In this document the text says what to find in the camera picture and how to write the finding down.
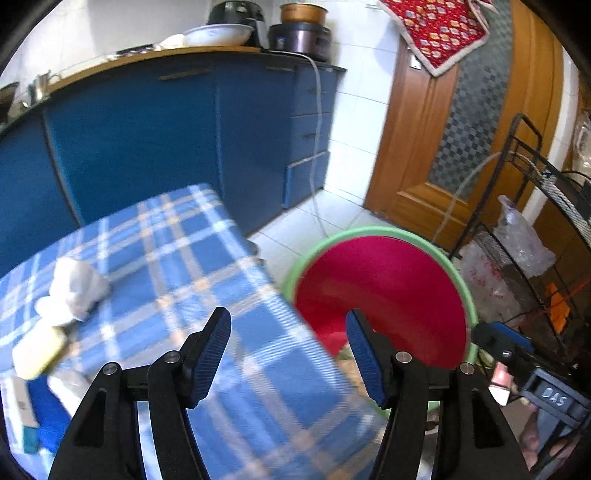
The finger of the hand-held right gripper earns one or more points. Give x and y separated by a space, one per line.
503 357
508 333

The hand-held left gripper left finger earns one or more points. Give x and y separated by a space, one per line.
212 360

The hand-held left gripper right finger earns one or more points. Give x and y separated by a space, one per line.
364 360

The red and green basin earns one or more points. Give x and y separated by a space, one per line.
378 286

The blue cloth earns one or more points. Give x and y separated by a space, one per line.
51 420

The cream sponge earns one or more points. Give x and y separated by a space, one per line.
37 350

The white and green box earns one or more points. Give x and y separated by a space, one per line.
25 415

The orange cloth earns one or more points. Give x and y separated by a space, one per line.
556 309

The clear plastic bag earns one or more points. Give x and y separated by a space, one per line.
521 235

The blue plaid tablecloth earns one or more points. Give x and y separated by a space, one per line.
184 258

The wooden door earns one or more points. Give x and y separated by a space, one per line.
415 161

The blue kitchen cabinet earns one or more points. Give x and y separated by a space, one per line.
138 129

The red quilted cloth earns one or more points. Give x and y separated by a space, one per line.
438 27

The clear blister tray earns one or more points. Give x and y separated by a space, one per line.
131 50

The steel kettle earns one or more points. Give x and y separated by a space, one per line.
41 87

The white patterned bowl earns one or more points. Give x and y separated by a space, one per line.
217 34

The dark rice cooker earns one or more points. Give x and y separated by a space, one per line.
300 39

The black air fryer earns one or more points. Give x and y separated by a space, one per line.
235 11

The golden inner pot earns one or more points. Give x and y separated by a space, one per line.
304 14

